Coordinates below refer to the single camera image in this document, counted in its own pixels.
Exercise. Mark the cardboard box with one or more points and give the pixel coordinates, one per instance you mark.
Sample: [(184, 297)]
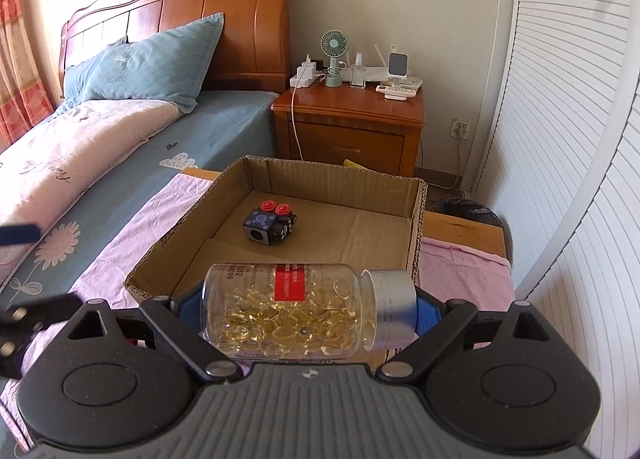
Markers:
[(361, 218)]

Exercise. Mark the green desk fan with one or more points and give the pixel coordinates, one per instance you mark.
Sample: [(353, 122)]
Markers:
[(334, 44)]

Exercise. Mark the white power strip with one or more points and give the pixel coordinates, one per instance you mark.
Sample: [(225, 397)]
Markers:
[(306, 73)]

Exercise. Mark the wall power outlet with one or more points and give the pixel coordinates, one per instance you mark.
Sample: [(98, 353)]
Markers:
[(460, 129)]

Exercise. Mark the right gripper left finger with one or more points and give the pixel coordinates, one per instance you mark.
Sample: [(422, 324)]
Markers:
[(177, 322)]

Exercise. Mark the black toy block red buttons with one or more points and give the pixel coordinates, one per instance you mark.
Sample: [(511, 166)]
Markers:
[(269, 223)]

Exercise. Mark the small white smart display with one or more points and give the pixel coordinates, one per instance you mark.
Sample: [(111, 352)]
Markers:
[(397, 66)]

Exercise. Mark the white router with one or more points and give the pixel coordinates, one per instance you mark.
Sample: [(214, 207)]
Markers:
[(375, 73)]

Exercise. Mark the orange curtain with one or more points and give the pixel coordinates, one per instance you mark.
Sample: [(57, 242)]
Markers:
[(24, 100)]

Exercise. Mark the white louvered closet door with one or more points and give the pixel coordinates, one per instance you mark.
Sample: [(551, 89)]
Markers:
[(561, 169)]

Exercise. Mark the white remote control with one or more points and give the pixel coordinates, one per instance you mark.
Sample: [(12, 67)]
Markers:
[(400, 89)]

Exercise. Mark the fish oil capsule bottle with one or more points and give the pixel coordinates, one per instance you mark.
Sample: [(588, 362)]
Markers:
[(306, 312)]

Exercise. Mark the wooden headboard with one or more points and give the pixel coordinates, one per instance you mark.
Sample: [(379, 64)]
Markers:
[(253, 52)]

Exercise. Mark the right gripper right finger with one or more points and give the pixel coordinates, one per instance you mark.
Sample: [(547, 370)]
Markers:
[(438, 325)]

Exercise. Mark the pink table cloth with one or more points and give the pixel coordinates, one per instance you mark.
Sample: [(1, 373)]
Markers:
[(458, 258)]

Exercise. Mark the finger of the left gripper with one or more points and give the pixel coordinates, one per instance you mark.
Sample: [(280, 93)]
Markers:
[(21, 323), (19, 234)]

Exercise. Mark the pink quilt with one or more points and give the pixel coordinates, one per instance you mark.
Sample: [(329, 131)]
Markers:
[(46, 171)]

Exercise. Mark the blue pillow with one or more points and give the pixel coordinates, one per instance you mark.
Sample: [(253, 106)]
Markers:
[(169, 66)]

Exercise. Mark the blue floral bed sheet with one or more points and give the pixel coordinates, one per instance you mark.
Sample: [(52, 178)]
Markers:
[(224, 127)]

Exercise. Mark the clear spray bottle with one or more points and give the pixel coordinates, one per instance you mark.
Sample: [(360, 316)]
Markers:
[(358, 73)]

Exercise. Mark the wooden nightstand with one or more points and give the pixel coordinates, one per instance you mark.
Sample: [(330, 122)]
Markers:
[(331, 125)]

